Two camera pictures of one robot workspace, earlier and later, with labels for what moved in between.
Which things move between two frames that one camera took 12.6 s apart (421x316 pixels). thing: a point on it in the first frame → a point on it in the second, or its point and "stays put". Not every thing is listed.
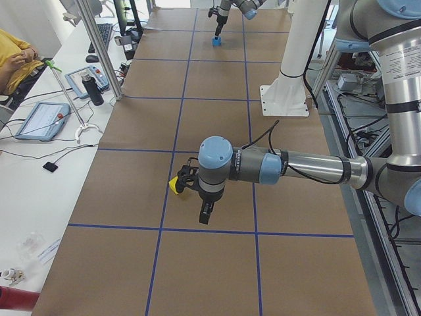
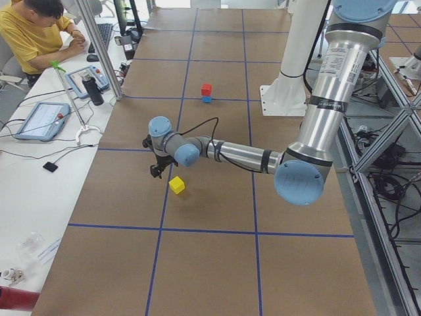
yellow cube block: (172, 184) stays put
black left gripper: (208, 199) → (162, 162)
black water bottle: (94, 91) stays put
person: (18, 60) → (35, 35)
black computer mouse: (92, 58) stays put
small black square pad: (50, 166) stays put
